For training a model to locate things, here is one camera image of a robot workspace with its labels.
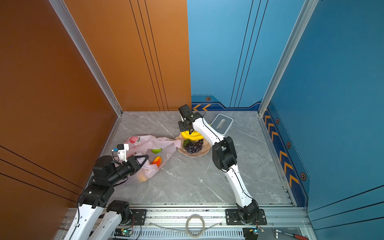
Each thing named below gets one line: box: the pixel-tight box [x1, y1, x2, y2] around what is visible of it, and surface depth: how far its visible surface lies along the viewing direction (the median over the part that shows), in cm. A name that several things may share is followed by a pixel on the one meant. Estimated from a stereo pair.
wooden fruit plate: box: [175, 133, 212, 158], surface depth 96 cm
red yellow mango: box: [152, 156, 162, 167], surface depth 91 cm
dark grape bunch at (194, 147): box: [184, 138, 204, 154], surface depth 96 cm
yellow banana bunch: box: [181, 130, 205, 141], surface depth 100 cm
